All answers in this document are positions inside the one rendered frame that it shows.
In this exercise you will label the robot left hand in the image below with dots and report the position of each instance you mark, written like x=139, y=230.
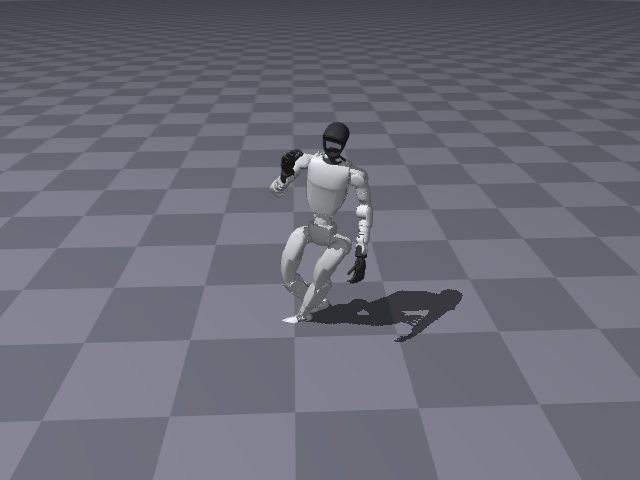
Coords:
x=359, y=267

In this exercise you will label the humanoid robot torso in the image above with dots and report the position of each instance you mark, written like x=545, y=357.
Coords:
x=327, y=189

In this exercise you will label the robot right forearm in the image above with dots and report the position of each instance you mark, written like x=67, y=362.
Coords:
x=278, y=186

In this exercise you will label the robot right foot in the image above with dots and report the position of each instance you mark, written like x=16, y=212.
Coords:
x=324, y=304

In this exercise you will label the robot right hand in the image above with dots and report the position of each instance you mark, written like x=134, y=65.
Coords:
x=288, y=162

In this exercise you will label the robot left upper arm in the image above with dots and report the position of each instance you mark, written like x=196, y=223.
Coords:
x=359, y=178

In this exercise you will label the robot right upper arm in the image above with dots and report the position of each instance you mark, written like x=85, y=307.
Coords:
x=301, y=163

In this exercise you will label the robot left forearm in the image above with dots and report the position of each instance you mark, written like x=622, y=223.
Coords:
x=364, y=231

